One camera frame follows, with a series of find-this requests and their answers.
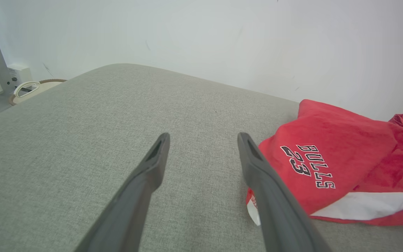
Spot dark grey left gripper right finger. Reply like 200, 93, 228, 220
237, 132, 332, 252

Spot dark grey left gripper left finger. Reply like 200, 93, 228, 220
74, 132, 171, 252

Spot red white Bulls shorts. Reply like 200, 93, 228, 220
246, 99, 403, 226

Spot cream perforated laundry basket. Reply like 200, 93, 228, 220
8, 79, 67, 106

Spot white wall box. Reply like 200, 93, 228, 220
7, 64, 33, 88

